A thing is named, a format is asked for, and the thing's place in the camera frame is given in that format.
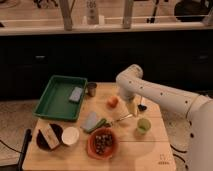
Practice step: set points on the black spoon white handle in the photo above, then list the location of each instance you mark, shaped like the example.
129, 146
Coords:
141, 105

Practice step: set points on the white remote device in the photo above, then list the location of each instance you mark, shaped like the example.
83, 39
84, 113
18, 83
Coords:
92, 12

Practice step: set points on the orange bowl with grapes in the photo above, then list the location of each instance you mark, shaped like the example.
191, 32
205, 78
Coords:
102, 144

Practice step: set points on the wooden block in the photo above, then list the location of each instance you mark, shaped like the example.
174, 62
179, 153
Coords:
50, 137

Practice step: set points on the small orange apple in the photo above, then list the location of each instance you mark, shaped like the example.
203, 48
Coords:
112, 101

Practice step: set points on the dark brown bowl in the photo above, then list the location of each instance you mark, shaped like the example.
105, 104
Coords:
40, 140

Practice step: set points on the black bar left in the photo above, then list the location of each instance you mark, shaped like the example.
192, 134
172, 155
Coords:
27, 140

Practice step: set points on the white paper cup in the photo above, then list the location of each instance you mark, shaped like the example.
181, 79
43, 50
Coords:
70, 136

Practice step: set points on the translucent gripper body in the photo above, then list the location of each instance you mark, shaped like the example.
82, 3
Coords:
132, 108

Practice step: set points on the green plastic cup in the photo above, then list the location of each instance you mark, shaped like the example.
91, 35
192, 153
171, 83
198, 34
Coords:
143, 125

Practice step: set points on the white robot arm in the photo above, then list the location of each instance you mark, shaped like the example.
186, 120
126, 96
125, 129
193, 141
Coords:
197, 108

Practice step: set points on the green plastic tray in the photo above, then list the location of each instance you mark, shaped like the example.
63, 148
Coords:
55, 103

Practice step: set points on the small metal cup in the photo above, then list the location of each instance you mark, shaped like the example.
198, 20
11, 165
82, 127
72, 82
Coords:
91, 89

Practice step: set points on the blue sponge in tray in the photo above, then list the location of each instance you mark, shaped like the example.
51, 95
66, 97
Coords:
76, 94

